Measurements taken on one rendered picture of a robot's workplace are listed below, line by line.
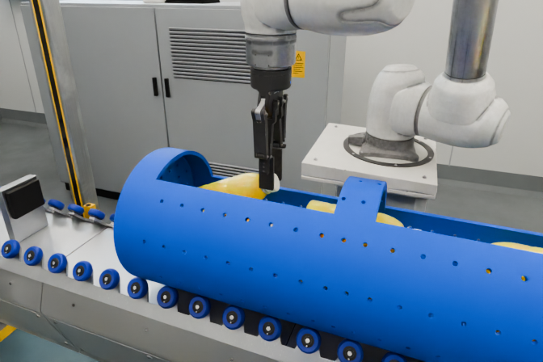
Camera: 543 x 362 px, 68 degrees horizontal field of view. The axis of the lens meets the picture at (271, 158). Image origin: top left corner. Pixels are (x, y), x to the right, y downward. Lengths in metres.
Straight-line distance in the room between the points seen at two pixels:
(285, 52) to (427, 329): 0.48
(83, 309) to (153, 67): 1.92
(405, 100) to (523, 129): 2.51
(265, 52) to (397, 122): 0.66
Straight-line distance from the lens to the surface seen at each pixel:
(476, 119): 1.19
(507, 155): 3.76
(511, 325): 0.66
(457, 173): 3.76
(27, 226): 1.27
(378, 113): 1.28
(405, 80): 1.26
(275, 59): 0.70
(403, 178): 1.20
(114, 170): 3.24
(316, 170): 1.22
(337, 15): 0.59
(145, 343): 0.98
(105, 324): 1.03
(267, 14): 0.68
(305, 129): 2.39
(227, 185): 0.84
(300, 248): 0.65
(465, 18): 1.12
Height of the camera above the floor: 1.55
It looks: 23 degrees down
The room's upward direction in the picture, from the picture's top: straight up
